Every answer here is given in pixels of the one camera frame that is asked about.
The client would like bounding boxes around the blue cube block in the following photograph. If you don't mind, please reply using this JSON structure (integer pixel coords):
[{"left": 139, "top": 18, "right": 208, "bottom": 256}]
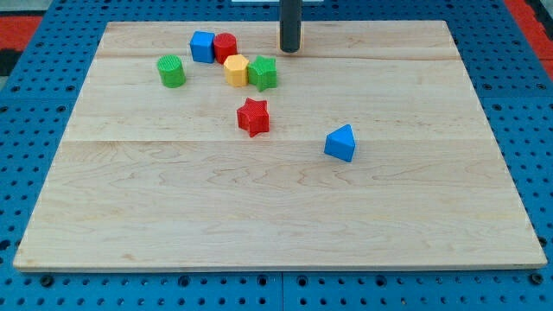
[{"left": 189, "top": 30, "right": 215, "bottom": 63}]

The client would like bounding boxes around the red star block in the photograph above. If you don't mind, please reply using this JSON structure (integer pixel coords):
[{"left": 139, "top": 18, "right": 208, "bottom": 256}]
[{"left": 237, "top": 98, "right": 270, "bottom": 137}]

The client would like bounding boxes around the blue triangle block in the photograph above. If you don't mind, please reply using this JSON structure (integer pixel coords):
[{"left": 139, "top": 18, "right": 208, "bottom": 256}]
[{"left": 323, "top": 124, "right": 356, "bottom": 162}]

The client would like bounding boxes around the wooden board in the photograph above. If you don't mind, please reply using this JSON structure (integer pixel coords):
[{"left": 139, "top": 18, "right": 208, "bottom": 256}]
[{"left": 13, "top": 20, "right": 547, "bottom": 272}]

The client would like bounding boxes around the green cylinder block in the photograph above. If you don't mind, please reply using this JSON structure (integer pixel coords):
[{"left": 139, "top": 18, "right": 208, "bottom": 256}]
[{"left": 156, "top": 54, "right": 186, "bottom": 88}]

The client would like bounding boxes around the yellow hexagon block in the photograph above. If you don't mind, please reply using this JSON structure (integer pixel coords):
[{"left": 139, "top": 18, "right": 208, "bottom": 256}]
[{"left": 223, "top": 54, "right": 249, "bottom": 87}]

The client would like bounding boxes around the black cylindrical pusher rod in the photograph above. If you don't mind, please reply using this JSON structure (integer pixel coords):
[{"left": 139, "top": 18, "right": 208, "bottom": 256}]
[{"left": 279, "top": 0, "right": 302, "bottom": 54}]

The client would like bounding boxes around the green star block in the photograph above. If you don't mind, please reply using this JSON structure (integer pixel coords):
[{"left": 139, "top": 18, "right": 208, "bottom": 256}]
[{"left": 247, "top": 55, "right": 277, "bottom": 92}]

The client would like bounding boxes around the red cylinder block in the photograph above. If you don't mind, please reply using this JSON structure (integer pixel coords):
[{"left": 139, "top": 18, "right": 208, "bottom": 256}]
[{"left": 213, "top": 33, "right": 238, "bottom": 64}]

